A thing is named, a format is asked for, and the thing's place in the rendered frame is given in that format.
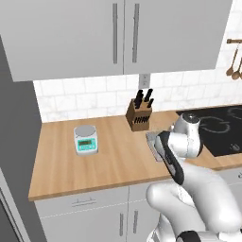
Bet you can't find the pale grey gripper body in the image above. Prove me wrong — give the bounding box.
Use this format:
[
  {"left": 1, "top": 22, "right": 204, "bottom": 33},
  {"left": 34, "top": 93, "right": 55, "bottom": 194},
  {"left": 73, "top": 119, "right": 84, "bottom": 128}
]
[{"left": 145, "top": 130, "right": 165, "bottom": 164}]

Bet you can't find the wooden knife block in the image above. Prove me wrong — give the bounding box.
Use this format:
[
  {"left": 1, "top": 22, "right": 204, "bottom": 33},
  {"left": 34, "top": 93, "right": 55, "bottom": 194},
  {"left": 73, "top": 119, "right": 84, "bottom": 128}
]
[{"left": 125, "top": 97, "right": 155, "bottom": 132}]

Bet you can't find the grey drawer front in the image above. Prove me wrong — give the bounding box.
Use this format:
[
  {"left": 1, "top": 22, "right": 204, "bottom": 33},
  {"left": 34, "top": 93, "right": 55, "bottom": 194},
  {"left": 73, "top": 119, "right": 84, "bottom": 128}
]
[
  {"left": 128, "top": 181, "right": 159, "bottom": 203},
  {"left": 216, "top": 166, "right": 242, "bottom": 190},
  {"left": 33, "top": 185, "right": 130, "bottom": 220}
]

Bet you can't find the white teal kitchen scale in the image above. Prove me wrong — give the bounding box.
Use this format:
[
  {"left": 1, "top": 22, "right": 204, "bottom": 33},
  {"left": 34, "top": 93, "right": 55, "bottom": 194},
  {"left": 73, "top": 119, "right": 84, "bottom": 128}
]
[{"left": 73, "top": 124, "right": 99, "bottom": 157}]

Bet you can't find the black hob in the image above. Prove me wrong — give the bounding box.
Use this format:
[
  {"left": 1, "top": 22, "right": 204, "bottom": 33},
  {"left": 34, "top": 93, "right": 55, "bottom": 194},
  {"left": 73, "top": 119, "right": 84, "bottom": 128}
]
[{"left": 175, "top": 105, "right": 242, "bottom": 158}]

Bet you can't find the grey lower cupboard door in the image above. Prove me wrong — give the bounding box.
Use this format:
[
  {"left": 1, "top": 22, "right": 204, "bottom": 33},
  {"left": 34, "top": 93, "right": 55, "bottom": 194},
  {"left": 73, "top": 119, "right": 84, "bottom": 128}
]
[
  {"left": 127, "top": 199, "right": 163, "bottom": 242},
  {"left": 39, "top": 201, "right": 130, "bottom": 242}
]

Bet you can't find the grey cupboard door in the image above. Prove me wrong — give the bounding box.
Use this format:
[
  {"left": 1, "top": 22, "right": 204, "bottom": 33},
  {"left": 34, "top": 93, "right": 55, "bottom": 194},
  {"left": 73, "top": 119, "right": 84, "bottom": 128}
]
[
  {"left": 39, "top": 201, "right": 130, "bottom": 242},
  {"left": 0, "top": 0, "right": 126, "bottom": 83},
  {"left": 123, "top": 0, "right": 234, "bottom": 76},
  {"left": 127, "top": 199, "right": 163, "bottom": 242}
]

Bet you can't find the wooden hanging spoon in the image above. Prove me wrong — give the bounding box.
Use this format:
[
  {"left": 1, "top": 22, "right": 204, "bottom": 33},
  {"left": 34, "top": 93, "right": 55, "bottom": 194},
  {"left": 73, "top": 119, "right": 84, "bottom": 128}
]
[
  {"left": 232, "top": 56, "right": 242, "bottom": 81},
  {"left": 225, "top": 43, "right": 240, "bottom": 78}
]

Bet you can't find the grey upper cupboard door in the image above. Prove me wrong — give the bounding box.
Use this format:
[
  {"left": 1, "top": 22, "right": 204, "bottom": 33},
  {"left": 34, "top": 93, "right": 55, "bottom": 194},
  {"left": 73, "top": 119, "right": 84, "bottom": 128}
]
[
  {"left": 123, "top": 0, "right": 234, "bottom": 76},
  {"left": 0, "top": 0, "right": 126, "bottom": 83}
]

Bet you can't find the grey fridge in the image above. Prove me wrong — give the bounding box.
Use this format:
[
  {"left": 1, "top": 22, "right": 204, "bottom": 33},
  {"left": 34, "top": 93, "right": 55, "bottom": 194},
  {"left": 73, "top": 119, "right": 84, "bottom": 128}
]
[{"left": 0, "top": 34, "right": 49, "bottom": 242}]

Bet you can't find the grey wall socket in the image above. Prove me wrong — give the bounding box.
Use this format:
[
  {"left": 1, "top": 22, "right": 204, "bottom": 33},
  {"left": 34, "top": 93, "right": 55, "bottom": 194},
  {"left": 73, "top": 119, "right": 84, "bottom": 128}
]
[{"left": 138, "top": 73, "right": 151, "bottom": 91}]

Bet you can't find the grey short cupboard handle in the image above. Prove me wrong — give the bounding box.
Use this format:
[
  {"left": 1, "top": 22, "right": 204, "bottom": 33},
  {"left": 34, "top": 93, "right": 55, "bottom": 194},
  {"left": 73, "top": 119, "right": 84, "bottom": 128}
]
[
  {"left": 132, "top": 210, "right": 139, "bottom": 235},
  {"left": 118, "top": 212, "right": 125, "bottom": 237}
]

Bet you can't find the grey drawer handle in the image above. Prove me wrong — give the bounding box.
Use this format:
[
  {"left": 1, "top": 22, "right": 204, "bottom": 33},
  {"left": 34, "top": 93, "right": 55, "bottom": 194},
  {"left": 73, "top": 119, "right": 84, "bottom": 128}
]
[{"left": 71, "top": 197, "right": 97, "bottom": 208}]

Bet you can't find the grey long cupboard handle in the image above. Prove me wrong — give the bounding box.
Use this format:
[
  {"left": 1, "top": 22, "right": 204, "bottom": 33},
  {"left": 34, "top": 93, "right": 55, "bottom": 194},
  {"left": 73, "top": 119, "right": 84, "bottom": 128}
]
[
  {"left": 131, "top": 2, "right": 141, "bottom": 64},
  {"left": 112, "top": 2, "right": 119, "bottom": 65}
]

